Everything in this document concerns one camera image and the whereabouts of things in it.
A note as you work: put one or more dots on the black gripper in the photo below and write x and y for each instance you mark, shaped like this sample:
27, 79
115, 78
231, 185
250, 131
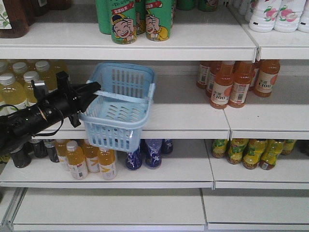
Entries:
69, 98

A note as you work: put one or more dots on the light blue plastic basket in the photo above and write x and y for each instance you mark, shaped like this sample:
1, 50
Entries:
115, 118

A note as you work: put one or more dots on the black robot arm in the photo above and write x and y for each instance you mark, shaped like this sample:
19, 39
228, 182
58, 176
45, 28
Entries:
19, 127

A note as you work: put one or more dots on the pale yellow juice bottle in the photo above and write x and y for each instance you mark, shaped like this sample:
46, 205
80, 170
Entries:
28, 88
19, 69
13, 94
47, 74

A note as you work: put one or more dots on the orange juice bottle white label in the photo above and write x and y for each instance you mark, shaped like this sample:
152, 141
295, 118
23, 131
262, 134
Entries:
61, 150
107, 163
91, 156
76, 160

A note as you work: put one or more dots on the white top shelf board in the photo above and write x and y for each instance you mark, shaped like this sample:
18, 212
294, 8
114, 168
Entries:
74, 34

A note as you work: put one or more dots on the dark tea bottle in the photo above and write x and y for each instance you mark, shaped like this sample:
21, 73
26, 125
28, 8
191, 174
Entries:
50, 145
38, 148
21, 157

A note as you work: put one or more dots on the green cartoon drink can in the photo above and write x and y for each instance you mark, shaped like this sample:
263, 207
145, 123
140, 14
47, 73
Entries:
158, 19
123, 21

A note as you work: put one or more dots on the blue sports drink bottle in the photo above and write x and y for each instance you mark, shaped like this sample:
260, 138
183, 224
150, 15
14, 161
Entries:
167, 146
134, 159
153, 154

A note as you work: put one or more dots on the orange C100 drink bottle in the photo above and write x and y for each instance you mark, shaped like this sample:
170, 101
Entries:
222, 85
268, 74
242, 79

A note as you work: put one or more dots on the yellow green tea bottle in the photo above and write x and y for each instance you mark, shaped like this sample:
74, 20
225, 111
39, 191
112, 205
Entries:
269, 157
235, 152
255, 149
288, 146
219, 148

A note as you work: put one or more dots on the white right bottom shelf board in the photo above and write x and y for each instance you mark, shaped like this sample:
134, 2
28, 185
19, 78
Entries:
256, 209

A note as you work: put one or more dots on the white peach drink bottle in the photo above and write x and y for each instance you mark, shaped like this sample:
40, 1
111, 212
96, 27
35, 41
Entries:
289, 15
264, 15

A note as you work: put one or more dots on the white right upper shelf board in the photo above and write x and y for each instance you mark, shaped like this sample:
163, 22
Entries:
283, 115

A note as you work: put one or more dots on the white right middle shelf board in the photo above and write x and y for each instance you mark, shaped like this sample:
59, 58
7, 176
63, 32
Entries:
290, 172

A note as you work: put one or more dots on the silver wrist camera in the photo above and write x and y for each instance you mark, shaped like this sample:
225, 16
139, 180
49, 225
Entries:
39, 89

